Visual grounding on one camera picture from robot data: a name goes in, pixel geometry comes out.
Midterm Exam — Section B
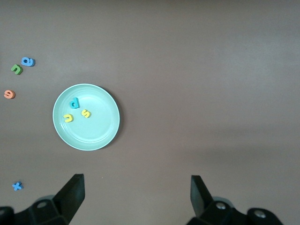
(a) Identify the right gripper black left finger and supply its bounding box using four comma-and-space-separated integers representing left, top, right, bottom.
0, 173, 85, 225

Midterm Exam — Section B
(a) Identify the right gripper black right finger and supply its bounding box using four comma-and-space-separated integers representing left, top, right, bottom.
187, 175, 285, 225

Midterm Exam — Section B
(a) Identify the green plate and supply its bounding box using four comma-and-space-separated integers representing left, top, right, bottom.
52, 83, 120, 151

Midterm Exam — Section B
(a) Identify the green letter u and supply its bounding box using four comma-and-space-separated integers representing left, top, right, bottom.
10, 64, 23, 75

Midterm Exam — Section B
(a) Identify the blue letter a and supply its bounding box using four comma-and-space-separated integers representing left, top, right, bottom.
21, 57, 36, 67

